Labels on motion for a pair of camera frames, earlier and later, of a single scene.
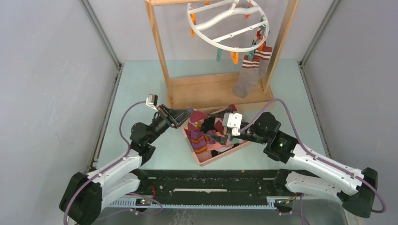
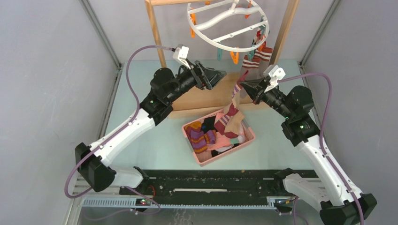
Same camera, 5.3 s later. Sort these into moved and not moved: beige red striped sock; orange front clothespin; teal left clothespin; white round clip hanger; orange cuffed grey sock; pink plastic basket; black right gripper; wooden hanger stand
Moved: black right gripper; beige red striped sock
Not moved: pink plastic basket; teal left clothespin; white round clip hanger; orange front clothespin; wooden hanger stand; orange cuffed grey sock
